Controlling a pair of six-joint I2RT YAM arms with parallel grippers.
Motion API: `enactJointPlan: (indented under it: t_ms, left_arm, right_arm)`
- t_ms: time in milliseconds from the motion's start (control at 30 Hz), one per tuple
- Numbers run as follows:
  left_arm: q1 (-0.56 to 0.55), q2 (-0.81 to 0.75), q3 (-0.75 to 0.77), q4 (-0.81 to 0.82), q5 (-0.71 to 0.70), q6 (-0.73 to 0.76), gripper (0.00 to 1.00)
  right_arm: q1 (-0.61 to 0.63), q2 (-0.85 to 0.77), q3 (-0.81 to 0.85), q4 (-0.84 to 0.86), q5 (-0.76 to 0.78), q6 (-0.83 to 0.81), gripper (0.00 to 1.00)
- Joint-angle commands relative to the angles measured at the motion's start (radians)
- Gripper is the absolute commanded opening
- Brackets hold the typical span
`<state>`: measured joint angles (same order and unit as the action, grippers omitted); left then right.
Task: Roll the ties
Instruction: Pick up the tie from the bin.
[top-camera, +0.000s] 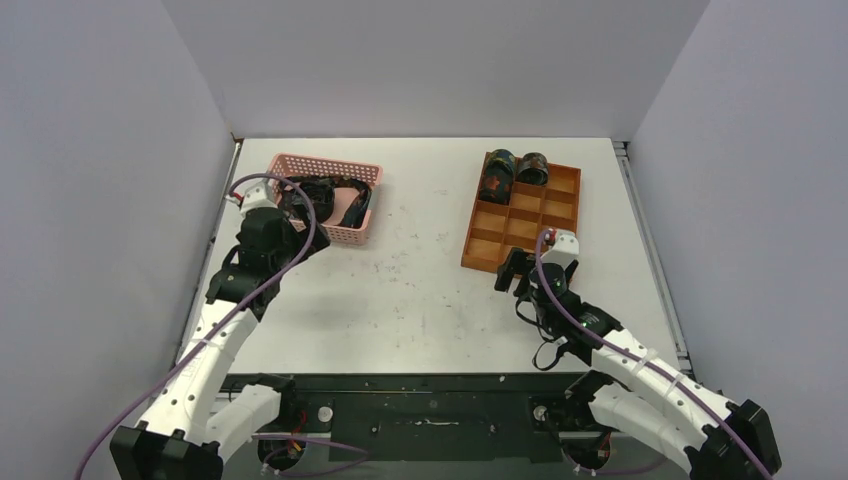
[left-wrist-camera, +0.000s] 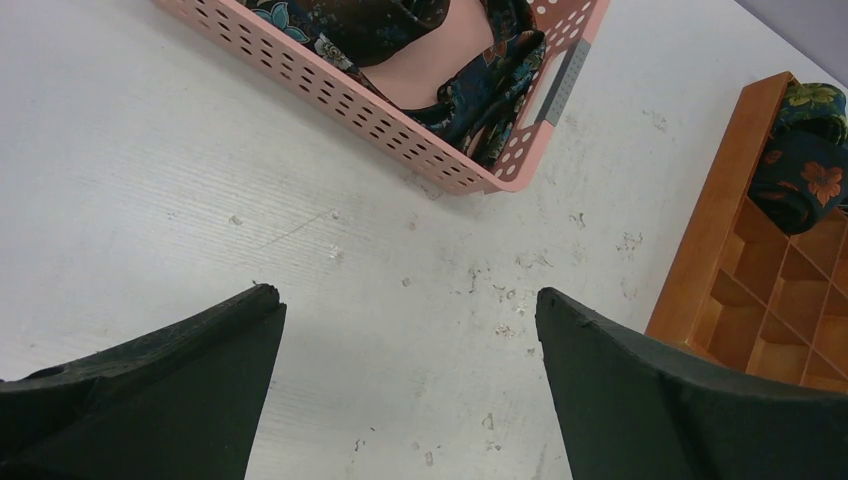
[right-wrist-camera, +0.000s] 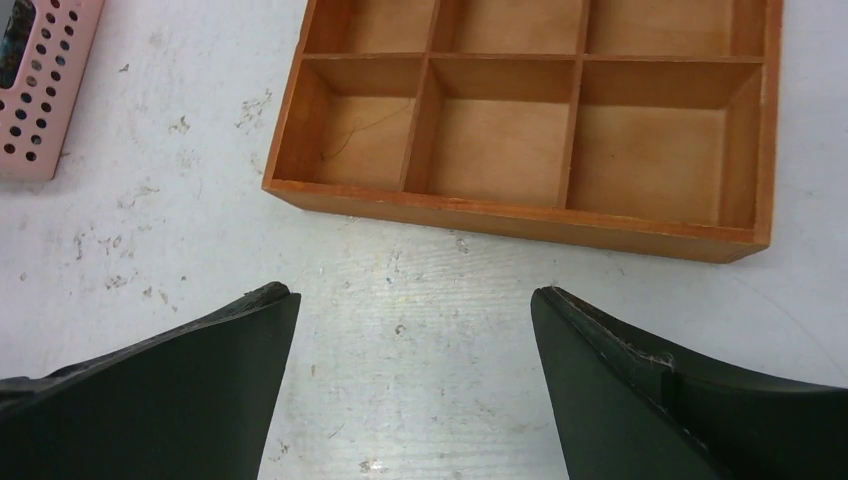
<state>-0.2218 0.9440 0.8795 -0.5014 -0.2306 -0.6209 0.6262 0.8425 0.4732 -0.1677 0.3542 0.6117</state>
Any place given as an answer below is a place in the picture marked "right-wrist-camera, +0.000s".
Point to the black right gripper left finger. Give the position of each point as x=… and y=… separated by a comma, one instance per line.
x=193, y=402

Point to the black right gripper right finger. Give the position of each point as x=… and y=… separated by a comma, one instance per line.
x=629, y=404

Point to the wooden compartment tray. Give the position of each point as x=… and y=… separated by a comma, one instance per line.
x=647, y=127

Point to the pink perforated plastic basket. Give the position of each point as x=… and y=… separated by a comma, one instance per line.
x=36, y=111

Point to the dark patterned tie in basket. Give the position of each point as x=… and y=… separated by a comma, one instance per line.
x=14, y=41

